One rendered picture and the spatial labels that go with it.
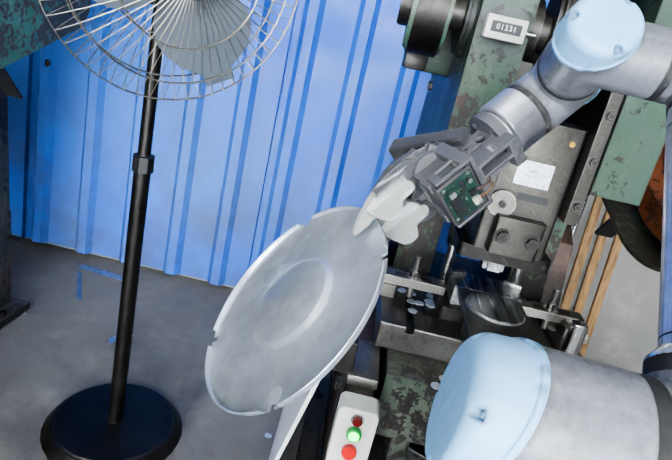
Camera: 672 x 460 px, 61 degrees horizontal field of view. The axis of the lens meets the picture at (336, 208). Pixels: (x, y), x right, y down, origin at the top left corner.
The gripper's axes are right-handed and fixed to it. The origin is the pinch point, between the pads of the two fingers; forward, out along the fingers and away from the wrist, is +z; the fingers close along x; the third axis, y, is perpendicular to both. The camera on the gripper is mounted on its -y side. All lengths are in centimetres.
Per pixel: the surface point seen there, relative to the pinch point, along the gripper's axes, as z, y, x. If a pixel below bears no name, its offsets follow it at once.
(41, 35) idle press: 28, -129, -30
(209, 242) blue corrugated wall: 39, -176, 78
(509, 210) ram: -30, -26, 38
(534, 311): -25, -26, 66
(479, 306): -14, -23, 50
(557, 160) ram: -43, -24, 34
